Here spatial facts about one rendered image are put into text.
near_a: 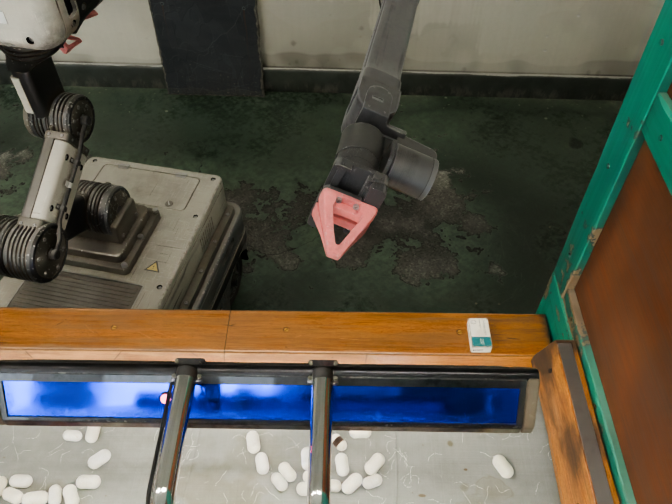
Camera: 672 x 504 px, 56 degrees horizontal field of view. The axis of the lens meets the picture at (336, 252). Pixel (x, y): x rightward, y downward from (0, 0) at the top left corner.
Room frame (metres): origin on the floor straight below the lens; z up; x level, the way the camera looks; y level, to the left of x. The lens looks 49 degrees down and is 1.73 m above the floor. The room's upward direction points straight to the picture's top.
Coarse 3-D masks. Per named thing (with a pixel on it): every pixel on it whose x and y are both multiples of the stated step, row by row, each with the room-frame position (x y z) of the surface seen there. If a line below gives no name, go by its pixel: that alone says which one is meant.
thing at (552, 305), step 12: (552, 276) 0.71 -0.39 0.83; (552, 288) 0.70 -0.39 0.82; (552, 300) 0.68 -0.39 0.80; (540, 312) 0.70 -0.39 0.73; (552, 312) 0.66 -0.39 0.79; (564, 312) 0.63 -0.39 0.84; (552, 324) 0.65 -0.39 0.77; (564, 324) 0.61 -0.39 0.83; (552, 336) 0.63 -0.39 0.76; (564, 336) 0.59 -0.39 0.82
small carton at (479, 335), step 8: (472, 320) 0.65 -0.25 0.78; (480, 320) 0.65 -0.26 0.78; (472, 328) 0.63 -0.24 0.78; (480, 328) 0.63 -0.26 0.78; (488, 328) 0.63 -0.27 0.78; (472, 336) 0.61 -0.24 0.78; (480, 336) 0.61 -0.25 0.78; (488, 336) 0.61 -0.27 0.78; (472, 344) 0.60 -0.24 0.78; (480, 344) 0.60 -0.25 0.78; (488, 344) 0.60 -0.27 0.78
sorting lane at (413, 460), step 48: (0, 432) 0.46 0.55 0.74; (48, 432) 0.46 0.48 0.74; (144, 432) 0.46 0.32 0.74; (192, 432) 0.46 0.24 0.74; (240, 432) 0.46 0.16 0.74; (288, 432) 0.46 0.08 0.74; (336, 432) 0.46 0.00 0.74; (384, 432) 0.46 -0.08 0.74; (432, 432) 0.46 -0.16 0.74; (48, 480) 0.38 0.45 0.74; (144, 480) 0.38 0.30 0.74; (192, 480) 0.38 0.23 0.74; (240, 480) 0.38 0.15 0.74; (384, 480) 0.38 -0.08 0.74; (432, 480) 0.38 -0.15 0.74; (480, 480) 0.38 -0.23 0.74; (528, 480) 0.38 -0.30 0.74
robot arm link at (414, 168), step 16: (368, 96) 0.68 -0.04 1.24; (384, 96) 0.69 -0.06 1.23; (368, 112) 0.66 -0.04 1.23; (384, 112) 0.66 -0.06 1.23; (384, 128) 0.65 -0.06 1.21; (400, 144) 0.63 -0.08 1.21; (416, 144) 0.65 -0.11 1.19; (400, 160) 0.60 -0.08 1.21; (416, 160) 0.60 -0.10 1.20; (432, 160) 0.61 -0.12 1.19; (400, 176) 0.59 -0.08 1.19; (416, 176) 0.59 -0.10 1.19; (432, 176) 0.59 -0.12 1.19; (416, 192) 0.58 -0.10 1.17
